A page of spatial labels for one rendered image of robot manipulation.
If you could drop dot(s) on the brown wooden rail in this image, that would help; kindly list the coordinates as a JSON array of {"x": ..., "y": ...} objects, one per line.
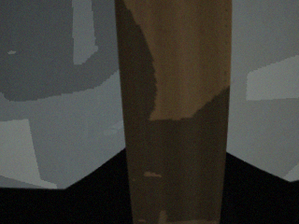
[{"x": 175, "y": 75}]

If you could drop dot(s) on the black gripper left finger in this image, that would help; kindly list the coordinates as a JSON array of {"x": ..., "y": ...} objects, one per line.
[{"x": 102, "y": 197}]

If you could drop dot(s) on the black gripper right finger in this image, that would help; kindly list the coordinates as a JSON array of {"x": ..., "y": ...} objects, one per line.
[{"x": 253, "y": 196}]

